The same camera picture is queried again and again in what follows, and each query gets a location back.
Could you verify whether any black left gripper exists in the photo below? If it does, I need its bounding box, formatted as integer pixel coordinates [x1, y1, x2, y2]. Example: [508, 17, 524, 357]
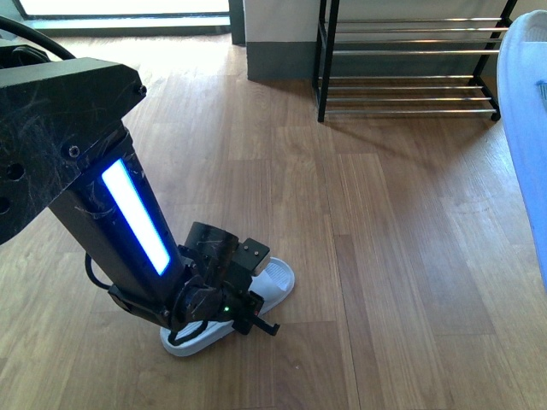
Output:
[168, 222, 279, 337]

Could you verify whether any light blue slide sandal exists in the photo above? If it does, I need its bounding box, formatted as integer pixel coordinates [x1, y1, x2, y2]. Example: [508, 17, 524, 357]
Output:
[497, 9, 546, 279]
[160, 257, 295, 357]

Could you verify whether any black metal shoe rack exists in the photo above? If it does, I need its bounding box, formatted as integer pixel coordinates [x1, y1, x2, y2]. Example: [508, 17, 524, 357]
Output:
[312, 1, 516, 122]

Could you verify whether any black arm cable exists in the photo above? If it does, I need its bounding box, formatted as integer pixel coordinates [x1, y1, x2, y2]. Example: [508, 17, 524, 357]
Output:
[0, 15, 77, 61]

